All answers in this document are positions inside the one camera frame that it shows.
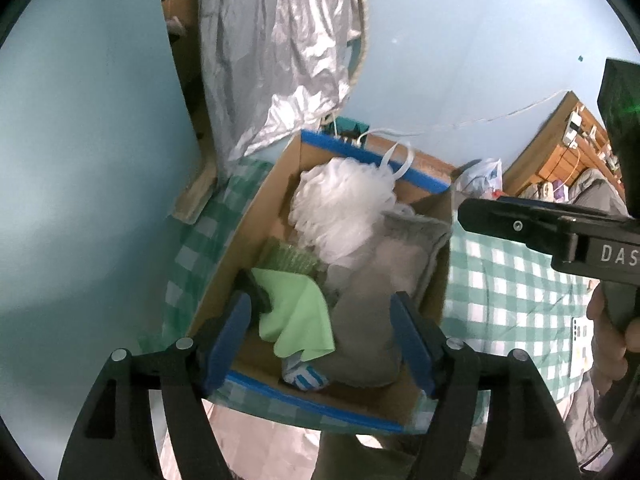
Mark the grey fleece slipper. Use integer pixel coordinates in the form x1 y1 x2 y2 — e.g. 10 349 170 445
314 212 451 388

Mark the light green cloth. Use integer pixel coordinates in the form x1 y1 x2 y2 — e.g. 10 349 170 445
252 268 335 362

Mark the green knitted cloth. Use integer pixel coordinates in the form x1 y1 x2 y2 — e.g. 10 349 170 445
255 237 320 276

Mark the right hand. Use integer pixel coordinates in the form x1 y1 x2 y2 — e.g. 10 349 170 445
587 285 628 396

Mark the blue white striped sock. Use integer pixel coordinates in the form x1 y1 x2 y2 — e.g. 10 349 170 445
282 349 333 391

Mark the green checked tablecloth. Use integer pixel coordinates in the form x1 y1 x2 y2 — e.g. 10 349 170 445
139 158 591 412

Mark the white smartphone with stickers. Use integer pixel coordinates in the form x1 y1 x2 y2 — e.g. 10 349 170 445
570 316 593 379

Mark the wooden drawer cabinet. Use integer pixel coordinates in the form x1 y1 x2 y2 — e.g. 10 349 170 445
503 91 625 198

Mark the white plastic bag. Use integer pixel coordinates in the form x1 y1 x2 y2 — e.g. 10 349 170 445
452 158 503 200

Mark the white bath loofah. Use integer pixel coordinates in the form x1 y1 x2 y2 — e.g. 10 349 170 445
288 148 414 266

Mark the teal basket with power strip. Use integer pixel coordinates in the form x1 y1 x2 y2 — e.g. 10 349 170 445
320 114 370 148

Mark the silver foil cover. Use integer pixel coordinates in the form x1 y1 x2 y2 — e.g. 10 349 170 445
198 0 369 178

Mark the white power cable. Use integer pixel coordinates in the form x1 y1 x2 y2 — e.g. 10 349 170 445
354 88 572 148

